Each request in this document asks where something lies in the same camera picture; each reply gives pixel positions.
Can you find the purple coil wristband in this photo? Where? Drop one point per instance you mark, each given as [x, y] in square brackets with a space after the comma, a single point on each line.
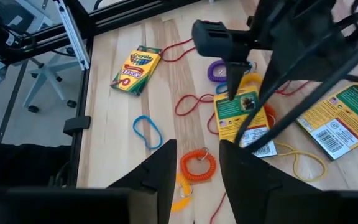
[210, 71]

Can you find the yellow green crayon box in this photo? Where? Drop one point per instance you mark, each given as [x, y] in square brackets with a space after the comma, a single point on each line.
[228, 124]
[135, 71]
[337, 124]

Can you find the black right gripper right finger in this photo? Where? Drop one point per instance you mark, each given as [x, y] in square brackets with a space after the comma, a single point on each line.
[247, 186]

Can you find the orange coil wristband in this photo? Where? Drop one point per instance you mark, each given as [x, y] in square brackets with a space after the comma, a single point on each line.
[270, 113]
[185, 168]

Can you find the white swivel chair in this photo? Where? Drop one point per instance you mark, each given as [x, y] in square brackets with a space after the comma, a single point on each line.
[47, 74]

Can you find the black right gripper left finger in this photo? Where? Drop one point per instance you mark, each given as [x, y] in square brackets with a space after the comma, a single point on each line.
[160, 174]

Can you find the red rubber band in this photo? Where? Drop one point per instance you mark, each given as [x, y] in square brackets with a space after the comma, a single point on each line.
[278, 92]
[182, 57]
[218, 208]
[176, 109]
[208, 124]

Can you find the yellow rubber band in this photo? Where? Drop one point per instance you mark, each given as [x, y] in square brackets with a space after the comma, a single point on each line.
[325, 170]

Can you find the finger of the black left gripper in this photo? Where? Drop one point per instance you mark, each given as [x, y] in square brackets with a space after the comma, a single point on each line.
[236, 74]
[278, 71]

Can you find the blue rubber band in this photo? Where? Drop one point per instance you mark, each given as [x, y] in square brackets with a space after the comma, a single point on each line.
[133, 126]
[217, 88]

